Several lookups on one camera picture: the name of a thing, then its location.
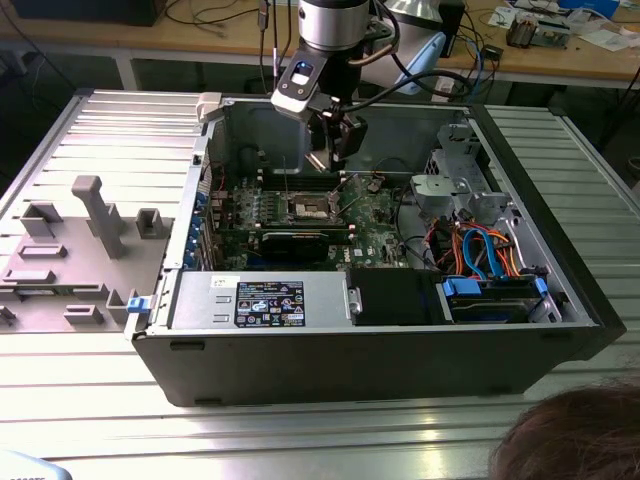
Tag metal socket cover frame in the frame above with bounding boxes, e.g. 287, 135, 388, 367
330, 172, 369, 225

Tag CPU socket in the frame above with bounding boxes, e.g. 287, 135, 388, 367
285, 191, 345, 227

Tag blue expansion slot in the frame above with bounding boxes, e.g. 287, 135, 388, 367
247, 258, 331, 271

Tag silver metal drive cage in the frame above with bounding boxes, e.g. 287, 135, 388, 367
409, 122, 521, 236

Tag green motherboard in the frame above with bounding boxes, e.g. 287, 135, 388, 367
212, 169, 409, 274

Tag black graphics card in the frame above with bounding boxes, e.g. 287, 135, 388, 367
259, 230, 331, 262

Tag beige case latch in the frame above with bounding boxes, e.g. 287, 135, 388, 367
196, 92, 226, 124

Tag black upright box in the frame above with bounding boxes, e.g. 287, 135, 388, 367
439, 0, 467, 59

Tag wooden desk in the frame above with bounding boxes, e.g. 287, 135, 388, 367
0, 0, 640, 91

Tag black drive bay box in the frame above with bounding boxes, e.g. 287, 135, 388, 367
347, 268, 446, 327

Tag hard disk in blue carrier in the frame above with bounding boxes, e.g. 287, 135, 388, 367
434, 277, 549, 325

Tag copper wound transformer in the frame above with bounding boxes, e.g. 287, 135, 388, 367
504, 14, 539, 49

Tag silver power supply unit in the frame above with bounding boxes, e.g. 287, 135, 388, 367
169, 271, 351, 331

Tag small metal electronic device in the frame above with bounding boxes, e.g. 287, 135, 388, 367
537, 17, 572, 50

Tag black open PC case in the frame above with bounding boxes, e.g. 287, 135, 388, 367
122, 92, 629, 409

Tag white papers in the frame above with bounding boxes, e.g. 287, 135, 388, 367
579, 27, 640, 52

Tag blue box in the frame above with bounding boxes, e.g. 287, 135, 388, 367
559, 0, 621, 16

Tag large black box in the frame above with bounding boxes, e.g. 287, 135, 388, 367
9, 0, 161, 27

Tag grey plastic parts rack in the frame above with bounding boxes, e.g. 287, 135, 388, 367
0, 174, 176, 334

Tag person's head brown hair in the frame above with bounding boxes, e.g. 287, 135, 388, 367
492, 384, 640, 480

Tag pale grey device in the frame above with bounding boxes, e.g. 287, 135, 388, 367
0, 449, 69, 480

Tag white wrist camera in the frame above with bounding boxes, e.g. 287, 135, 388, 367
270, 58, 332, 121

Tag black camera cable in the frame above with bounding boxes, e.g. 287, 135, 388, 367
342, 69, 474, 112

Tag brown curved hose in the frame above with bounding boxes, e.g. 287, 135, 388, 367
348, 37, 401, 67

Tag black curved cable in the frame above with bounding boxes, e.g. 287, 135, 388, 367
393, 182, 436, 272

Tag grey hanging cable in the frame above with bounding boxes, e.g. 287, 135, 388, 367
256, 0, 281, 101

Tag blue flat wire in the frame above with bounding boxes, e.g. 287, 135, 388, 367
460, 227, 507, 281

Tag orange wire bundle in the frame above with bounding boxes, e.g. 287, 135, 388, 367
429, 219, 526, 279

